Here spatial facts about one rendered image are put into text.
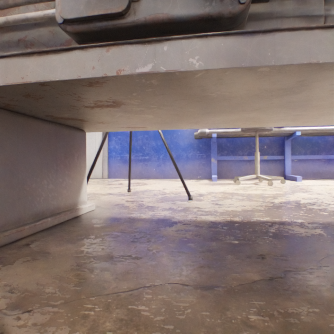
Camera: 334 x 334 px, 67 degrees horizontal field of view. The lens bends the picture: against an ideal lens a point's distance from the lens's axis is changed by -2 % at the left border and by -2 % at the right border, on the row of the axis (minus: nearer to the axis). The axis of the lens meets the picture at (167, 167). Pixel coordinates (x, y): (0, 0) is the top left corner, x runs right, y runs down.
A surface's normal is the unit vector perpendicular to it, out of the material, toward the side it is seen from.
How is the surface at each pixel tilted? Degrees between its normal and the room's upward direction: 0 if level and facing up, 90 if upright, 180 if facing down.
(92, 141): 90
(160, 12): 90
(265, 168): 90
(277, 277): 0
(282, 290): 0
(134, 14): 90
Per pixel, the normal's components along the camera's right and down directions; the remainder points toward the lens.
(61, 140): 0.99, 0.00
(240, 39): -0.17, 0.01
